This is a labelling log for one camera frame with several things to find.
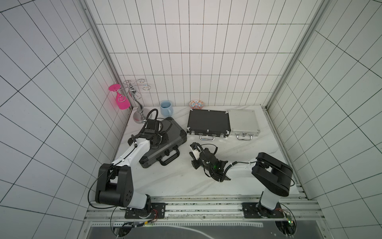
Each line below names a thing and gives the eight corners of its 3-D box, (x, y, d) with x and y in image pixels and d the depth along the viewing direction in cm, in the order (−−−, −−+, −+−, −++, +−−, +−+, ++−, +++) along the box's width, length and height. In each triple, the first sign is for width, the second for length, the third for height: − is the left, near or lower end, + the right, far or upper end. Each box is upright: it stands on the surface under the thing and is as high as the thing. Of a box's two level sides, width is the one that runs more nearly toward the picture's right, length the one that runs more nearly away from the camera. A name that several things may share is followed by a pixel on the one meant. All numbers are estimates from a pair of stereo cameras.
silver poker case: (231, 140, 101) (232, 136, 97) (225, 114, 117) (227, 109, 113) (260, 140, 101) (263, 136, 97) (251, 114, 117) (253, 109, 113)
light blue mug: (160, 117, 116) (158, 111, 110) (162, 104, 124) (161, 98, 119) (172, 117, 116) (171, 111, 110) (173, 104, 124) (172, 98, 119)
